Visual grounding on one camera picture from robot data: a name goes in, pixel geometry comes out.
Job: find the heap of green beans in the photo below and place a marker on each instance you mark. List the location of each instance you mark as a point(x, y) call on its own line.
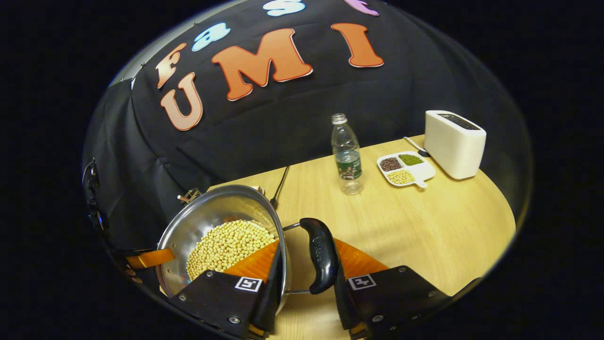
point(411, 159)

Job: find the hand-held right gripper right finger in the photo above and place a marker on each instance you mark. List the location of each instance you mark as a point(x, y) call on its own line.
point(343, 307)

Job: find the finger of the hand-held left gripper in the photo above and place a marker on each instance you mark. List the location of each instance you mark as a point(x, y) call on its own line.
point(151, 258)

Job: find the white toaster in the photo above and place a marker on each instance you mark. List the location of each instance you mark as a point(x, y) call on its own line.
point(453, 146)

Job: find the small heap of yellow beans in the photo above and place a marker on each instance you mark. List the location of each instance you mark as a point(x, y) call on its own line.
point(401, 176)

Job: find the clear plastic water bottle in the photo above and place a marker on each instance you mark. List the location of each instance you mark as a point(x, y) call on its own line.
point(348, 165)

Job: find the black backdrop cloth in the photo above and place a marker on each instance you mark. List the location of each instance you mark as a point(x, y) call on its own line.
point(283, 118)

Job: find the heap of dark red beans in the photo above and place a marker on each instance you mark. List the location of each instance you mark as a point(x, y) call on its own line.
point(390, 164)

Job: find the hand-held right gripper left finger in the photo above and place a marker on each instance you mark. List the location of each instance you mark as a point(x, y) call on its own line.
point(271, 307)

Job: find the pile of soybeans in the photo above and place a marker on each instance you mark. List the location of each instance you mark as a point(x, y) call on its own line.
point(226, 245)

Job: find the white divided plate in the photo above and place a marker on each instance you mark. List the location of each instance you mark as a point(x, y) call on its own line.
point(422, 171)

